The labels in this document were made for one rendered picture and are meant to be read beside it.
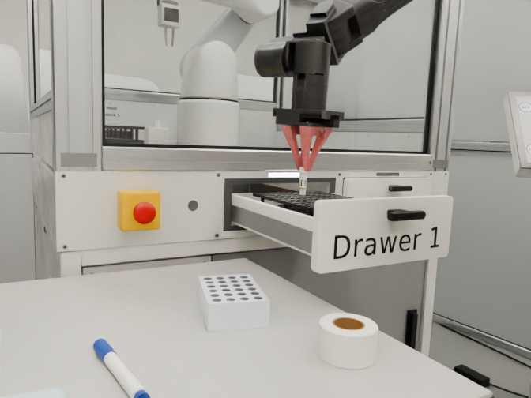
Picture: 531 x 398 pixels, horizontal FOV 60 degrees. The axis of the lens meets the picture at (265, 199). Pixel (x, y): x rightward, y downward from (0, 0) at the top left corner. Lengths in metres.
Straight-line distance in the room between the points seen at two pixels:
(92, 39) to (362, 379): 0.69
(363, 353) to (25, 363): 0.37
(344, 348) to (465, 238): 2.21
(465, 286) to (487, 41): 1.30
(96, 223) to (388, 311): 0.82
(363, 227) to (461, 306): 2.11
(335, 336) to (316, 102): 0.36
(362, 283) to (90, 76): 0.82
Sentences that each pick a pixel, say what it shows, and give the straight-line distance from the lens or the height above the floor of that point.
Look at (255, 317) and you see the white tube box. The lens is 0.64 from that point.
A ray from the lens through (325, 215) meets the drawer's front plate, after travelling 0.68.
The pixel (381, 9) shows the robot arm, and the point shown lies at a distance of 0.83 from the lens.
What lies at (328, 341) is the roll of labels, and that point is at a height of 0.79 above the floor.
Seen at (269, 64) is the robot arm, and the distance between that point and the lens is 0.78.
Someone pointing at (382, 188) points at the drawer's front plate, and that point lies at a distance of 1.19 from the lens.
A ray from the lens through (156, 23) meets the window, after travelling 0.94.
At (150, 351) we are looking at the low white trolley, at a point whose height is 0.76.
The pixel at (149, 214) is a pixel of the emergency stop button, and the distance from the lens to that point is 0.84.
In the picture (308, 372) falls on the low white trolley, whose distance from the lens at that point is 0.54.
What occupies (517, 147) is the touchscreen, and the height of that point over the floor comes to 1.02.
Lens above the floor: 1.02
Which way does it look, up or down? 8 degrees down
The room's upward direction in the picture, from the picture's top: 2 degrees clockwise
